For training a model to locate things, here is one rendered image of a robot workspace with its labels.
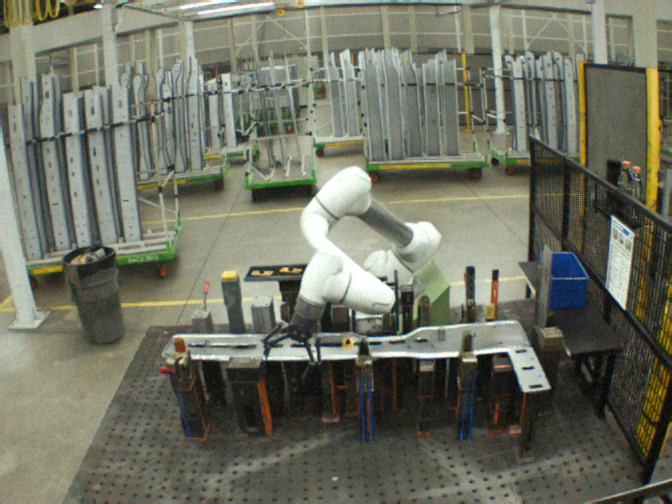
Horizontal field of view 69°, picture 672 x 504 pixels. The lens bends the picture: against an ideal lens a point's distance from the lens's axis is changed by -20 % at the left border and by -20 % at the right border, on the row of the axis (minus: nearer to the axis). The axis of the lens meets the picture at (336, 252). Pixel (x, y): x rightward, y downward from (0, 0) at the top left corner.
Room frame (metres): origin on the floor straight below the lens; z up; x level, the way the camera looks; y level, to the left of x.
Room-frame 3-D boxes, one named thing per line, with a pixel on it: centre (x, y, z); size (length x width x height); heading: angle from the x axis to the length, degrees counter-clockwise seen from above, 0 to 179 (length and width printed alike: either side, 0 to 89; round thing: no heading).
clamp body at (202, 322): (2.10, 0.56, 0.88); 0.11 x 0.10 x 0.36; 176
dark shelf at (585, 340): (2.03, -0.93, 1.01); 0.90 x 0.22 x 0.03; 176
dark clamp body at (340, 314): (2.09, 0.00, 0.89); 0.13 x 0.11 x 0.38; 176
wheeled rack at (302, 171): (8.91, 0.71, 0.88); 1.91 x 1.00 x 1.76; 1
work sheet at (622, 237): (1.72, -1.03, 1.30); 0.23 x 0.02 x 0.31; 176
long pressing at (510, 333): (1.89, 0.00, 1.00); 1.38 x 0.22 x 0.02; 86
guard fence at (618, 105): (3.83, -2.18, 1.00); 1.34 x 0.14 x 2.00; 0
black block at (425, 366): (1.70, -0.28, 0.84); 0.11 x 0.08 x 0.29; 176
